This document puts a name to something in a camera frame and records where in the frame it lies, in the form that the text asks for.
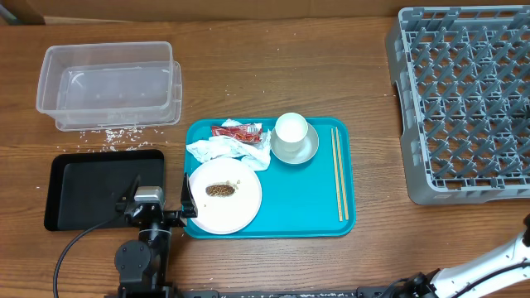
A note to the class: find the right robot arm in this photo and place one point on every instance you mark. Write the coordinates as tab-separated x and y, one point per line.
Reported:
491	272

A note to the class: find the wooden chopstick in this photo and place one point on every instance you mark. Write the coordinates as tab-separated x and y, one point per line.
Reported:
337	183
342	175

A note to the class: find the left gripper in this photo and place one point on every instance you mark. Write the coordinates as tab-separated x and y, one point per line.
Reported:
189	205

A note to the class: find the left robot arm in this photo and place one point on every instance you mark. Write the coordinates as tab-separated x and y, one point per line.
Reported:
142	264

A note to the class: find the red snack wrapper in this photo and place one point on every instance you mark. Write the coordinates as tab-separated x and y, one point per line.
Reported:
246	133

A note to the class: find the black plastic tray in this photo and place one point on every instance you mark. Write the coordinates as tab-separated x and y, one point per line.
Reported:
84	187

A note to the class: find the large white plate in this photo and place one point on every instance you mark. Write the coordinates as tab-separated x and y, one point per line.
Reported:
225	215

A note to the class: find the grey shallow bowl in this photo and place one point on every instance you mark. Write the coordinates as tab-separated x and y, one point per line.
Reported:
308	148

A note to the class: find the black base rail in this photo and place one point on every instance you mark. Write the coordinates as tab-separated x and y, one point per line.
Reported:
360	292

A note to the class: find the clear plastic bin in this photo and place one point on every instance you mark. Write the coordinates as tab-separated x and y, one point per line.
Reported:
110	85

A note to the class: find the grey dishwasher rack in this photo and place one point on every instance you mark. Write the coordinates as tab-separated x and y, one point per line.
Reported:
462	79

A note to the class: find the white cup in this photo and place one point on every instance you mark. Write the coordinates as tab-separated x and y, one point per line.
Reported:
291	129

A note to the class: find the teal serving tray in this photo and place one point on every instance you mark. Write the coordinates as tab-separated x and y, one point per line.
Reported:
299	201

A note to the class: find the crumpled white tissue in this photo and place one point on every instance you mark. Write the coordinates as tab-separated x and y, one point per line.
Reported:
256	156

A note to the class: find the brown food scrap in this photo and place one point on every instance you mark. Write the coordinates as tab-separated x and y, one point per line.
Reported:
221	189

